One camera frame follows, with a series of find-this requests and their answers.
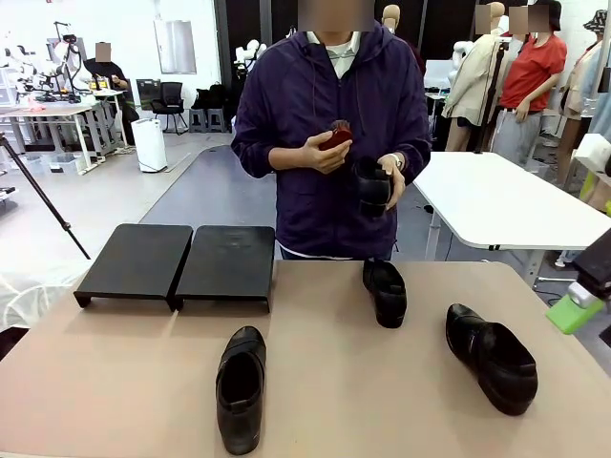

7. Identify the white wall panel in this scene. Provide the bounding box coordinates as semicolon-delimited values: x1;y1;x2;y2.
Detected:
153;19;198;75

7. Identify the clear plastic sheet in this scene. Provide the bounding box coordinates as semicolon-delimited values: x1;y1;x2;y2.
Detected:
0;266;90;335

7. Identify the person in purple jacket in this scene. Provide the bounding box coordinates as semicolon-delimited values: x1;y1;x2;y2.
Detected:
230;18;433;262

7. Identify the black office chair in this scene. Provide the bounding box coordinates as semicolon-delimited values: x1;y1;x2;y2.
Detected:
151;81;188;135

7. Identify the red-brown shoe brush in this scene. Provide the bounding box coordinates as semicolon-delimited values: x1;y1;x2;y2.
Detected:
317;119;355;153

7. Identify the grey work desk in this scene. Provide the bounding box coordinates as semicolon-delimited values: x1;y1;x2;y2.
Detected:
0;90;126;174

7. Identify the white robot with black hoses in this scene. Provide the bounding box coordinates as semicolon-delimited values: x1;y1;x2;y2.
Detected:
42;21;85;104

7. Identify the black tripod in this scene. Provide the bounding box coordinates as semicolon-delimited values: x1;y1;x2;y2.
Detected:
0;133;92;261

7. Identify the black shoe stand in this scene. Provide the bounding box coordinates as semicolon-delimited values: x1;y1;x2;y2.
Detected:
73;223;195;312
174;224;277;314

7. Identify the mannequin with bucket hat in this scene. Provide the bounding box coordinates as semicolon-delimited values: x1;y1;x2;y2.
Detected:
556;9;611;192

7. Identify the black backpack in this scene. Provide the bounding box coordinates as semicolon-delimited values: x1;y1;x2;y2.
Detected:
192;83;231;112

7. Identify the white humanoid robot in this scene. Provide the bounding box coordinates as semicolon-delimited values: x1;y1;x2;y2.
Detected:
233;40;268;73

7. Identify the black leather loafer shoe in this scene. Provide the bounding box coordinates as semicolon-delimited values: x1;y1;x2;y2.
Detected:
351;156;407;219
445;302;539;417
361;257;409;330
215;325;267;456

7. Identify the mannequin in beige coat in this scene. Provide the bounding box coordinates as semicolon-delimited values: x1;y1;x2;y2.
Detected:
441;2;510;154

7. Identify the person's left hand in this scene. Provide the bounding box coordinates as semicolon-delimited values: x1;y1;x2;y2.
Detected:
379;155;408;214

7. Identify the clear storage bin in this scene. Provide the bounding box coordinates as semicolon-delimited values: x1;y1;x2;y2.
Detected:
40;152;85;177

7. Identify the bald mannequin head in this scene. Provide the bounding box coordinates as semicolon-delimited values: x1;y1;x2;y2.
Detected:
381;4;402;34

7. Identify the person's right forearm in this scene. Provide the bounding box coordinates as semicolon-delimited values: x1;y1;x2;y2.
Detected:
268;144;311;172

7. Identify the person's right hand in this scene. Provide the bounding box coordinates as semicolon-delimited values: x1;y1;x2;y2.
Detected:
301;129;354;176

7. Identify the white table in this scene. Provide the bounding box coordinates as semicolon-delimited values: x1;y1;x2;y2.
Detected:
412;151;611;252

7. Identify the white air purifier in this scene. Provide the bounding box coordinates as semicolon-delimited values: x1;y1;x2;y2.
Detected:
131;118;168;174

